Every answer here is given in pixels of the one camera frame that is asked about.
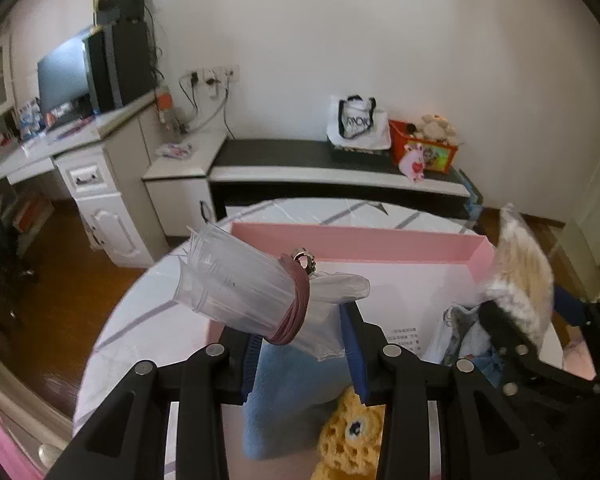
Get red toy box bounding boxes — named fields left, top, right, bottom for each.
left=388, top=119, right=461, bottom=175

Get beige plush toy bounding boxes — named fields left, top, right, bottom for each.
left=419, top=112, right=458, bottom=143

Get black computer monitor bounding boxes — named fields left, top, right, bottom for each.
left=36, top=37, right=92, bottom=116

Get pink printed packet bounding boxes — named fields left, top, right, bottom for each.
left=155, top=142, right=193, bottom=158

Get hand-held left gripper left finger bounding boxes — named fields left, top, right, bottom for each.
left=45, top=327, right=262, bottom=480

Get orange and white bottle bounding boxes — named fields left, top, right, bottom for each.
left=156, top=85, right=177, bottom=126

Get blue and white desk cartons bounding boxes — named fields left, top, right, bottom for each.
left=17, top=99, right=43, bottom=138

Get pink heart plush toy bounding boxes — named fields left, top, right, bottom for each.
left=399, top=142, right=428, bottom=183

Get black computer tower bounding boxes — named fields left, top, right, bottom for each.
left=82, top=20, right=158, bottom=113

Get pink hair tie with charm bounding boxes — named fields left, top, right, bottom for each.
left=262, top=247, right=317, bottom=345

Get round table with striped tablecloth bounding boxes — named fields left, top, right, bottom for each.
left=72, top=197, right=566, bottom=480

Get white round bedpost knob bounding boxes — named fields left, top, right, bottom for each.
left=37, top=442, right=63, bottom=466

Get low white side cabinet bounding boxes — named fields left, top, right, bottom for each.
left=141, top=130, right=228, bottom=238

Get orange box under desk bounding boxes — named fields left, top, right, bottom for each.
left=12, top=195, right=53, bottom=231

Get black office chair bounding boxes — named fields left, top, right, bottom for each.
left=0, top=210, right=36, bottom=331

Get pink bedding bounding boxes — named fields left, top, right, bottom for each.
left=0, top=390, right=46, bottom=480

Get black and white low bench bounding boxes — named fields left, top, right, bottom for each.
left=207, top=137, right=473, bottom=221

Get white tote bag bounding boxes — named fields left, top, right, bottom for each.
left=326, top=95, right=392, bottom=152

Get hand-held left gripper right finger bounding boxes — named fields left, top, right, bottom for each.
left=339, top=302, right=561, bottom=480

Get yellow crochet toy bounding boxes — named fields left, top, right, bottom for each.
left=310, top=385, right=388, bottom=480

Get blue fleece cloth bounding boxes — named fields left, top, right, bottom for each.
left=242, top=340, right=361, bottom=461

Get white printed baby cloth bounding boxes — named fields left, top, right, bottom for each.
left=422, top=302, right=503, bottom=388

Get clear plastic bag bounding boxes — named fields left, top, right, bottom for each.
left=176, top=225, right=371, bottom=361

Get white desk with drawers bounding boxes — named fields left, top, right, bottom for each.
left=0, top=92, right=173, bottom=268

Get fluffy white item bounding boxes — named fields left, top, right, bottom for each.
left=472, top=202, right=556, bottom=356

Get black power cables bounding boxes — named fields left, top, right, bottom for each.
left=179, top=72, right=236, bottom=141

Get pink shallow box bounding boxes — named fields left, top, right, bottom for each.
left=205, top=221, right=496, bottom=361

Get wall power outlets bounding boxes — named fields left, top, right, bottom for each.
left=187, top=64, right=241, bottom=86

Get black box on tower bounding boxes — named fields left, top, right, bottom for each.
left=96, top=0, right=146, bottom=26

